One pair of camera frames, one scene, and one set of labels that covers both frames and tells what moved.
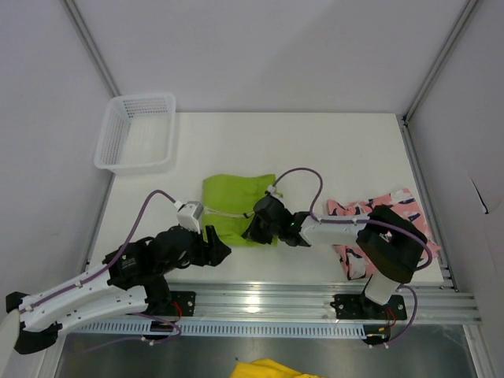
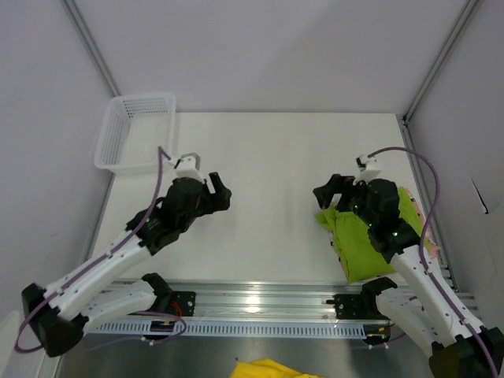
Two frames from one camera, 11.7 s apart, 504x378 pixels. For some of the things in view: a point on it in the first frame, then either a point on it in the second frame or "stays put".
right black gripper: (253, 234) to (337, 184)
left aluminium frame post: (75, 13) stays put
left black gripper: (213, 252) to (218, 201)
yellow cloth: (267, 368) stays put
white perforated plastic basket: (138, 135) stays put
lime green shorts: (227, 202) to (350, 239)
